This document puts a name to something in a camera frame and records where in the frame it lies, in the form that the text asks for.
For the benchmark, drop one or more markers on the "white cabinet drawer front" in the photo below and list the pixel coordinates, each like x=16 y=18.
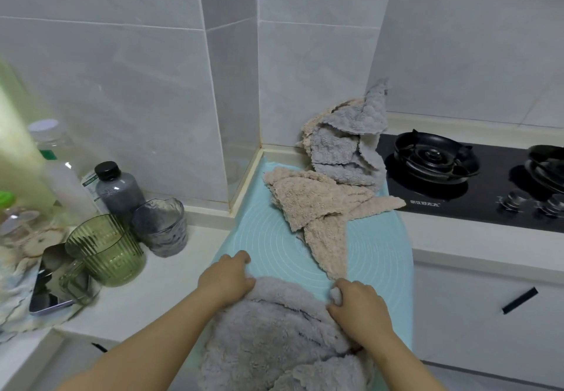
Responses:
x=480 y=333

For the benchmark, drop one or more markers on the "large grey fluffy cloth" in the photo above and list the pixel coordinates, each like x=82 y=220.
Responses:
x=273 y=342

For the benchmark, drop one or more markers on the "crumpled grey fluffy cloth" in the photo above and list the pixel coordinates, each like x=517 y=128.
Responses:
x=343 y=152

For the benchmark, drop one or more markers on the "person's left forearm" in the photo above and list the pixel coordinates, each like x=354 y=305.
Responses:
x=145 y=346

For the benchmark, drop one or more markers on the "dark bottle with black cap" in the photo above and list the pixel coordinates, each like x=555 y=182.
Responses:
x=118 y=192

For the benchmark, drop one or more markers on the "tall pale green bottle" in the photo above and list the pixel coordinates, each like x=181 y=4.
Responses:
x=17 y=157

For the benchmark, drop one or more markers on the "black stove burner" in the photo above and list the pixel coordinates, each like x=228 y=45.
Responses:
x=548 y=166
x=434 y=157

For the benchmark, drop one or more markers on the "silver stove knob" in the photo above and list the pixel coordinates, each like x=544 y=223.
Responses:
x=550 y=206
x=513 y=201

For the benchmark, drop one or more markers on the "grey wavy glass cup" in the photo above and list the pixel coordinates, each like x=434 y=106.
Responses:
x=161 y=230

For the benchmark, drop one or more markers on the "person's left thumb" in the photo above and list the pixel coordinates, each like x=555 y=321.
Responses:
x=247 y=284

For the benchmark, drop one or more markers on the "green ribbed glass mug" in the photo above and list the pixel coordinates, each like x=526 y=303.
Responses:
x=108 y=252

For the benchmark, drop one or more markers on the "person's right hand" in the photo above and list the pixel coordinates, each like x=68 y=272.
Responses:
x=359 y=311

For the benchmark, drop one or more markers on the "smartphone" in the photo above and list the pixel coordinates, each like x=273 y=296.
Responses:
x=50 y=285

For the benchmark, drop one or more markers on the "clear bottle with white cap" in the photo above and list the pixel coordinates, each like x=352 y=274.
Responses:
x=59 y=166

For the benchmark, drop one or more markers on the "person's right forearm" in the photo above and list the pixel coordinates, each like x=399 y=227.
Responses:
x=401 y=364

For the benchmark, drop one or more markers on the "person's right fingers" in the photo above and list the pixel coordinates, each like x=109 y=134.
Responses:
x=352 y=289

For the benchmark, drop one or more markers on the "clear jar with green lid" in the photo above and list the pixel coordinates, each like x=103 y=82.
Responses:
x=15 y=219

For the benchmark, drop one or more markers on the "black glass gas stove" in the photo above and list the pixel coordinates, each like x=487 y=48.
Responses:
x=476 y=201

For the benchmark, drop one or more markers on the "crumpled beige fluffy cloth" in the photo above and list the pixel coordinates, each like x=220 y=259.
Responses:
x=319 y=124

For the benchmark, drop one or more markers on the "person's left hand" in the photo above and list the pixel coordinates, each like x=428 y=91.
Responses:
x=222 y=280

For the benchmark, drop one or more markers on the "patterned cloth with scalloped edge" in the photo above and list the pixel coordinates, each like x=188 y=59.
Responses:
x=15 y=298

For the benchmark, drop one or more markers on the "light blue silicone mat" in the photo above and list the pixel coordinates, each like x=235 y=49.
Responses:
x=264 y=241

